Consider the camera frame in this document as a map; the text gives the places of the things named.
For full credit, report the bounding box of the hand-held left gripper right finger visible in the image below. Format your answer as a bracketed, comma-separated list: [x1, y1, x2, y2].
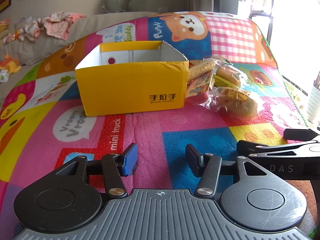
[185, 144, 269, 201]

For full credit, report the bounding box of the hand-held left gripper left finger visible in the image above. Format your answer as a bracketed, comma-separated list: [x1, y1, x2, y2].
[54, 142, 138, 198]

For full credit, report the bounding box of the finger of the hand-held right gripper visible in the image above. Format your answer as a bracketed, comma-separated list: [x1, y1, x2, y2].
[237, 140, 320, 159]
[284, 128, 320, 141]

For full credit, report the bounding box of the large packaged bread bun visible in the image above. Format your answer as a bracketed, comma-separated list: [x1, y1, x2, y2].
[202, 86, 263, 120]

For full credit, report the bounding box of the yellow cardboard box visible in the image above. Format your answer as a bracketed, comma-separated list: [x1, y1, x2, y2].
[75, 41, 190, 117]

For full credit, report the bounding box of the yellow green snack packet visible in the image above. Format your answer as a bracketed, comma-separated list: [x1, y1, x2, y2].
[212, 74, 240, 88]

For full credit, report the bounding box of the small packaged cake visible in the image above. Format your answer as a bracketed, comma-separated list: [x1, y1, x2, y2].
[215, 65, 242, 88]

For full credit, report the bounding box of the colourful candy packet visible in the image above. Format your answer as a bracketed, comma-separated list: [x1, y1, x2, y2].
[186, 71, 214, 98]

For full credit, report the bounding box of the sesame bar packet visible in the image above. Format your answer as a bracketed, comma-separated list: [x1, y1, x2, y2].
[188, 59, 216, 82]

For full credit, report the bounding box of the white ribbed container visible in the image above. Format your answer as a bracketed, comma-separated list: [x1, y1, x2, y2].
[306, 85, 320, 124]

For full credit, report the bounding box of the colourful printed play mat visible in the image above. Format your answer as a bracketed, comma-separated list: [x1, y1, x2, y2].
[0, 10, 320, 240]

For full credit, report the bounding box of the black metal rack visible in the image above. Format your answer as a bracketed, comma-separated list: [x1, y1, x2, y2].
[247, 15, 273, 40]

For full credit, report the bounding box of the pink patterned garment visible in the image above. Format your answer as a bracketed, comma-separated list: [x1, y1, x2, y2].
[44, 12, 88, 41]

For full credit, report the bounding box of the orange plush toy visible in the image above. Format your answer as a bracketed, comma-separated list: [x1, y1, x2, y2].
[0, 55, 22, 74]

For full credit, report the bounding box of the white patterned garment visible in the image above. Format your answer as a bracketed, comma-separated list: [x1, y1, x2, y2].
[15, 17, 46, 42]

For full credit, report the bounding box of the small patterned cloth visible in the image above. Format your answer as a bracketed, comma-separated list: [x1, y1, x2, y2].
[0, 18, 18, 46]

